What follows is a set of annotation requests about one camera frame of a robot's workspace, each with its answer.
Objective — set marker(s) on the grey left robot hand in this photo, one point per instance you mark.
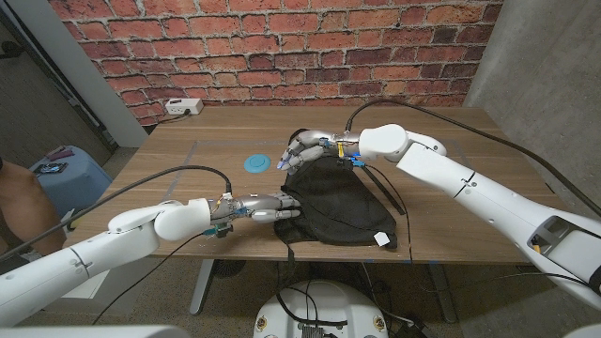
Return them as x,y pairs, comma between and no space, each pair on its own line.
258,204

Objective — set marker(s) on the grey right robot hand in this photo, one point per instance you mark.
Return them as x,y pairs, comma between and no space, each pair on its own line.
310,141

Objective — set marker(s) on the black apron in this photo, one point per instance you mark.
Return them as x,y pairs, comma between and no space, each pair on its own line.
338,206

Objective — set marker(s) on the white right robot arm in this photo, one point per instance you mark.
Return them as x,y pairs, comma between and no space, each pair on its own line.
469,188

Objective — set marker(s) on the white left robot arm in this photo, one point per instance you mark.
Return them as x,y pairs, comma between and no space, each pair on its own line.
131,235

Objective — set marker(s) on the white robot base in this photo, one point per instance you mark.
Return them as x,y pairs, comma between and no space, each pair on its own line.
357,305

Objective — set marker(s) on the blue round lid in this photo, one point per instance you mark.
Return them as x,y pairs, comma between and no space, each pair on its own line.
257,163

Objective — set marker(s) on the black round fan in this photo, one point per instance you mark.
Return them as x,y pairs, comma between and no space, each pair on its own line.
229,268

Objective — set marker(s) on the brick print backdrop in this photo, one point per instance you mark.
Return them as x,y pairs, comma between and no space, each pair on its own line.
282,47

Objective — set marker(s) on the grey table leg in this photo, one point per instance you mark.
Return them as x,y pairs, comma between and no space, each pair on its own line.
443,296
201,286

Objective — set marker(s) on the white power strip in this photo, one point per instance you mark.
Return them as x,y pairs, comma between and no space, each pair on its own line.
183,106

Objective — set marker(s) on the blue plastic stool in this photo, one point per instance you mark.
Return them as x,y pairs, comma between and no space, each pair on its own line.
80,183

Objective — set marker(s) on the black power adapter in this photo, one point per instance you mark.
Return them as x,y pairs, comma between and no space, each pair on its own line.
415,331

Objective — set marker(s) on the purple flat item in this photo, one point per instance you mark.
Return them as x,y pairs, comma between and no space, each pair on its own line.
60,153

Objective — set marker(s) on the white robot chest edge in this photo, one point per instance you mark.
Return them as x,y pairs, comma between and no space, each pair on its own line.
94,333

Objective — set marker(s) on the black phone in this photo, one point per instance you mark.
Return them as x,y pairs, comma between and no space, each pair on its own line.
49,168

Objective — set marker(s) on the person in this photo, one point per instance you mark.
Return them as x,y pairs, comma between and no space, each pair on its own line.
23,202

